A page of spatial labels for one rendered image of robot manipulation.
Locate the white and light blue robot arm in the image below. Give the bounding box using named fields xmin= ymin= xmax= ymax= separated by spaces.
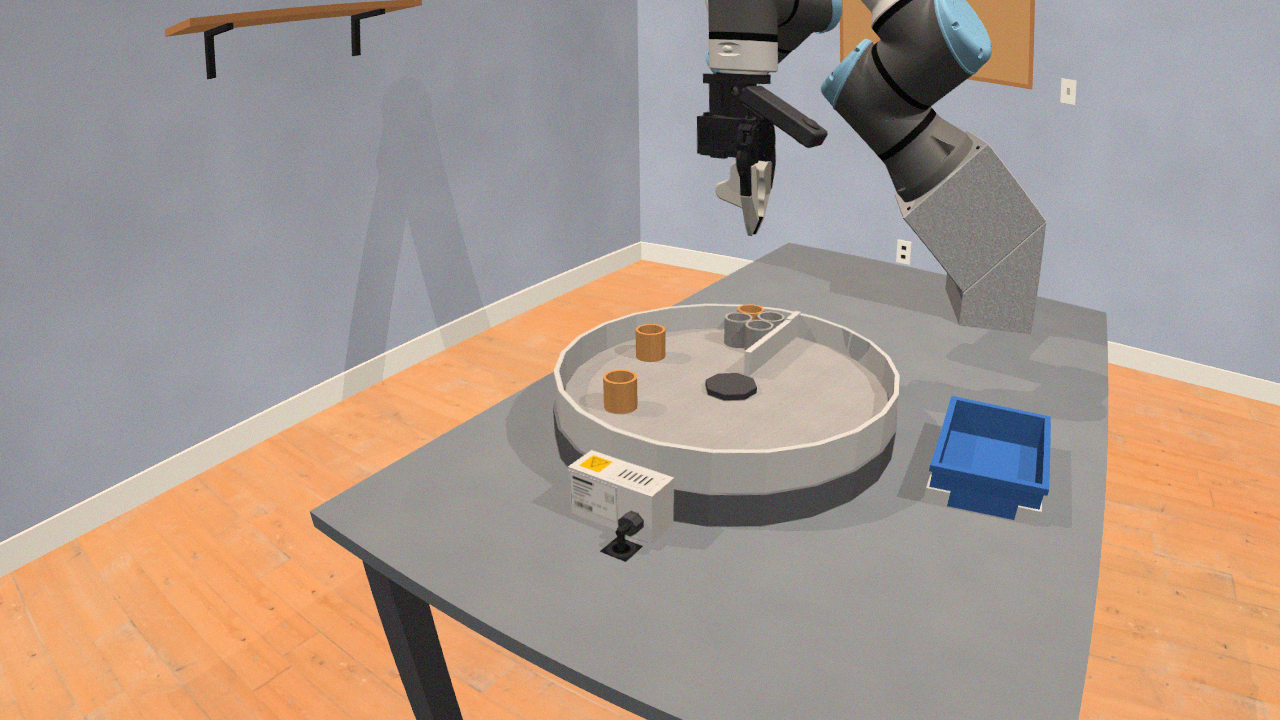
xmin=705 ymin=0 xmax=992 ymax=202

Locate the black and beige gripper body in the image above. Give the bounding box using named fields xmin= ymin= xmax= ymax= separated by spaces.
xmin=698 ymin=72 xmax=776 ymax=163

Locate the blue crate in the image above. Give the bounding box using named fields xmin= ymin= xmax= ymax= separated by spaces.
xmin=923 ymin=396 xmax=1051 ymax=527

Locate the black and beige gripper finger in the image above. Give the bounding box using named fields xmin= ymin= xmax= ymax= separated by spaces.
xmin=716 ymin=135 xmax=760 ymax=236
xmin=753 ymin=150 xmax=776 ymax=234

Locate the grey metal sleeve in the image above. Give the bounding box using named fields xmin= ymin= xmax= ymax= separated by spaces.
xmin=724 ymin=313 xmax=753 ymax=348
xmin=756 ymin=313 xmax=785 ymax=329
xmin=744 ymin=320 xmax=773 ymax=351

